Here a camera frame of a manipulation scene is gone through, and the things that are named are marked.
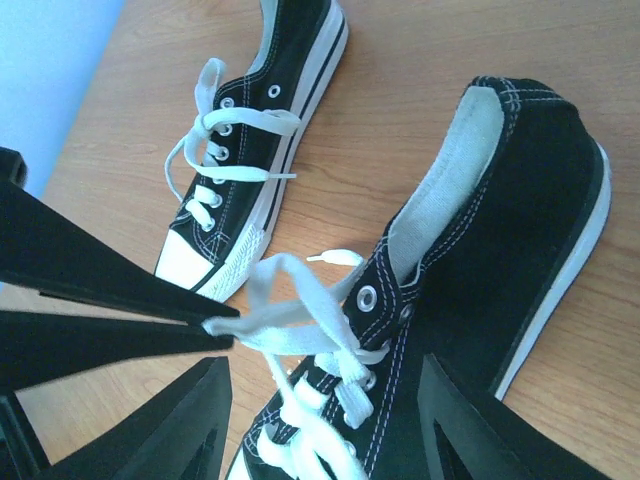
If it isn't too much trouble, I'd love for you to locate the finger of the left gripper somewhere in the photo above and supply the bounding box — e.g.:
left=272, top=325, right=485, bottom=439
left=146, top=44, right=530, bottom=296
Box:
left=1, top=311, right=233, bottom=390
left=1, top=148, right=239, bottom=325

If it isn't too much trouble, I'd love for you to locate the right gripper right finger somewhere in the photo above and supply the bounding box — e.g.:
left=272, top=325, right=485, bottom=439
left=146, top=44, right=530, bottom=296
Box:
left=418, top=354, right=606, bottom=479

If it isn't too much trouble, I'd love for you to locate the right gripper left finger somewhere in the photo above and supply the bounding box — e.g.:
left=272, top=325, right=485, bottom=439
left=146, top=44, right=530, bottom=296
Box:
left=36, top=357, right=232, bottom=479

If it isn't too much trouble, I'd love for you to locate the white shoelace of sneaker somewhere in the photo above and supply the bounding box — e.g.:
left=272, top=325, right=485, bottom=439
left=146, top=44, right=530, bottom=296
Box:
left=202, top=249, right=389, bottom=479
left=164, top=57, right=302, bottom=236

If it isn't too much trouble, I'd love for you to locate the black sneaker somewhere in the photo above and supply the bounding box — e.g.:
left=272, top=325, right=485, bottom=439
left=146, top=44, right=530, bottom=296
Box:
left=154, top=1, right=348, bottom=302
left=228, top=76, right=611, bottom=479

